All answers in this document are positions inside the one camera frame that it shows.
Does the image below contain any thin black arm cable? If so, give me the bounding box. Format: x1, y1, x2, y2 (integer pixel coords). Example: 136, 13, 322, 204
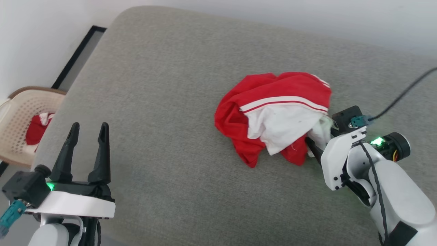
358, 141, 390, 244

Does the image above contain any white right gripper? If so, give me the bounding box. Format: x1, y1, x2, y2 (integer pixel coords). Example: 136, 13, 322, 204
305, 127, 371, 207

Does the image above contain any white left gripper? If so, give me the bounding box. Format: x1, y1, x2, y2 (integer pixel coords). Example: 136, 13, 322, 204
26, 122, 116, 219

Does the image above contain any red and white garment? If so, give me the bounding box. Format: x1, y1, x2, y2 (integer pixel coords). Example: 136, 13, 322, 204
26, 112, 55, 153
214, 72, 332, 168

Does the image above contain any beige plastic laundry basket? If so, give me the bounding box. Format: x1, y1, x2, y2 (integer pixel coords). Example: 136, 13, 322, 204
0, 86, 67, 168

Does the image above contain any black edged skirting strip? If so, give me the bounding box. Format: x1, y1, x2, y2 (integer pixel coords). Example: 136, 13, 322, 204
51, 26, 107, 90

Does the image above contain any grey fabric sofa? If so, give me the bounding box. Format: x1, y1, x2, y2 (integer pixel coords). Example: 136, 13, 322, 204
34, 5, 437, 246

